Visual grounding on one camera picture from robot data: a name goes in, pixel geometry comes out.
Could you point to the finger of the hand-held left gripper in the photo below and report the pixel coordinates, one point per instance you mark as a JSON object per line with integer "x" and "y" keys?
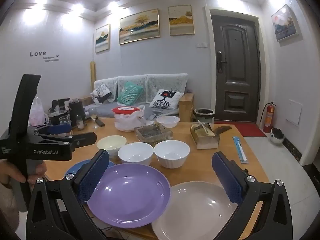
{"x": 82, "y": 140}
{"x": 60, "y": 129}

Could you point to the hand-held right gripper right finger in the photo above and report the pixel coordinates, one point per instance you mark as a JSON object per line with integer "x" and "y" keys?
{"x": 230, "y": 180}

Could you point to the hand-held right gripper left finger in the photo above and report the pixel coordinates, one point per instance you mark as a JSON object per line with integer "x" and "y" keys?
{"x": 93, "y": 177}

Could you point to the purple plate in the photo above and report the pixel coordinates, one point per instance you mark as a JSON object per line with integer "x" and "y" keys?
{"x": 130, "y": 195}

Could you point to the smooth white bowl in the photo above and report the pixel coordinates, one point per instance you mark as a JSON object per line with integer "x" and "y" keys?
{"x": 135, "y": 152}

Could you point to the person's left forearm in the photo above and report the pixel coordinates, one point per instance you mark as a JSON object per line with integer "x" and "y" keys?
{"x": 7, "y": 205}

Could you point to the person's left hand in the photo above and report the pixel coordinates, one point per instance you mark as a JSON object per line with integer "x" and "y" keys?
{"x": 7, "y": 172}

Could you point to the clear glass cup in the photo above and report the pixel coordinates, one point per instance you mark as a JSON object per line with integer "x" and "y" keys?
{"x": 65, "y": 121}

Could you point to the black pot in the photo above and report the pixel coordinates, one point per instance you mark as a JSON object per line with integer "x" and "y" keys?
{"x": 57, "y": 116}

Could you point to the blue plate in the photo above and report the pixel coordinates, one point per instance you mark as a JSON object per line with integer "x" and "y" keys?
{"x": 75, "y": 167}

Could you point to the black remote control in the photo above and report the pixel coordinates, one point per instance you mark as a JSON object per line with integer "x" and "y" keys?
{"x": 100, "y": 122}

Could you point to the wine glass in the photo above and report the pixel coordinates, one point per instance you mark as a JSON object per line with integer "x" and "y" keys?
{"x": 94, "y": 117}

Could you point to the pink plastic bag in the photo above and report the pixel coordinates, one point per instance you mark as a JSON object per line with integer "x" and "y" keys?
{"x": 37, "y": 112}

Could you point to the cream bowl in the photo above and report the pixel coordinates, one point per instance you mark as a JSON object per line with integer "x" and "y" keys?
{"x": 111, "y": 142}

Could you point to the blue packaged toothbrush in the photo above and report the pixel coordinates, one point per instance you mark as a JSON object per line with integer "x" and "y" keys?
{"x": 240, "y": 150}

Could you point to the wooden cabinet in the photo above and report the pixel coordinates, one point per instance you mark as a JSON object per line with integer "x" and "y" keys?
{"x": 86, "y": 101}

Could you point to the pale pink plate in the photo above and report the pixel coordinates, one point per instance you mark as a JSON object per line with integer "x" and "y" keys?
{"x": 195, "y": 212}

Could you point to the tissue box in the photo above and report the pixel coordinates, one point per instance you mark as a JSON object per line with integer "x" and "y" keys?
{"x": 205, "y": 137}

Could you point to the dark wooden comb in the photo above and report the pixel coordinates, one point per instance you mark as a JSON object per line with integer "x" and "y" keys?
{"x": 223, "y": 130}

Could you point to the black and white tree pillow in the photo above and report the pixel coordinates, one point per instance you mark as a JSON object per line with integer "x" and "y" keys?
{"x": 101, "y": 92}

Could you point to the red lid container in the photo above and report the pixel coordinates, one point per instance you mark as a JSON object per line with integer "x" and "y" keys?
{"x": 125, "y": 110}

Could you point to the red door mat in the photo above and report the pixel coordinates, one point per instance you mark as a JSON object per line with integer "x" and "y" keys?
{"x": 250, "y": 129}

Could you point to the yellow rolled mat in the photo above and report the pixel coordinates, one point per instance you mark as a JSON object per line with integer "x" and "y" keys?
{"x": 93, "y": 80}

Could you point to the ribbed white bowl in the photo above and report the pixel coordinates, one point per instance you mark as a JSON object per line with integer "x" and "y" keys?
{"x": 172, "y": 152}

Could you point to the white and black helmet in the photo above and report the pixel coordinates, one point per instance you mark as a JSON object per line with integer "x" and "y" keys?
{"x": 277, "y": 136}

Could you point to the teal patterned pillow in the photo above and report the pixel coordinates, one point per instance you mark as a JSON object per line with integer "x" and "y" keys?
{"x": 130, "y": 93}

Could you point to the trash bin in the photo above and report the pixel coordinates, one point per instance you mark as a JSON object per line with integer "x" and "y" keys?
{"x": 204, "y": 116}

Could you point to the glass ashtray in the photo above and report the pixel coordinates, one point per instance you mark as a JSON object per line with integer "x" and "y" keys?
{"x": 152, "y": 133}

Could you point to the red fire extinguisher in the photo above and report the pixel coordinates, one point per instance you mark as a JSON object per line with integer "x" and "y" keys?
{"x": 268, "y": 118}

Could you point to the wooden side table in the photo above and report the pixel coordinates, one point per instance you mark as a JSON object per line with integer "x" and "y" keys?
{"x": 186, "y": 107}

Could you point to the small white bowl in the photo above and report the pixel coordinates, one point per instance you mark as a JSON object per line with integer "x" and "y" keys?
{"x": 168, "y": 121}

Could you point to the white pillow with roots print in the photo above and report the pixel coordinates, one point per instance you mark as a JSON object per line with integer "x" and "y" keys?
{"x": 165, "y": 100}

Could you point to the grey sofa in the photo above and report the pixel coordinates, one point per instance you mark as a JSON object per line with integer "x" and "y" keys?
{"x": 155, "y": 82}

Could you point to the small framed mountain painting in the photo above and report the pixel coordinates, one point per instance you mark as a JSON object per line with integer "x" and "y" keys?
{"x": 102, "y": 38}

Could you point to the dark brown door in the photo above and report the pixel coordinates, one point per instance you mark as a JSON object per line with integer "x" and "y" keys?
{"x": 237, "y": 67}

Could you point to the large framed tree painting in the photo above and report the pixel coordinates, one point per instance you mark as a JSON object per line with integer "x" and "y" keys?
{"x": 138, "y": 27}

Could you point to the medium framed golden painting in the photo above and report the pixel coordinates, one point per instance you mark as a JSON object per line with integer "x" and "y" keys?
{"x": 181, "y": 20}

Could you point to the framed blue painting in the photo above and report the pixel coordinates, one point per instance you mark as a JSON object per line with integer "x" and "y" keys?
{"x": 285, "y": 23}

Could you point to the black wall decal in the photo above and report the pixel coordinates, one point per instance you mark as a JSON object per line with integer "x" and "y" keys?
{"x": 37, "y": 53}

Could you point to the white wall panel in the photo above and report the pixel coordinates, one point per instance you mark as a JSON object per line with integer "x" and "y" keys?
{"x": 294, "y": 112}

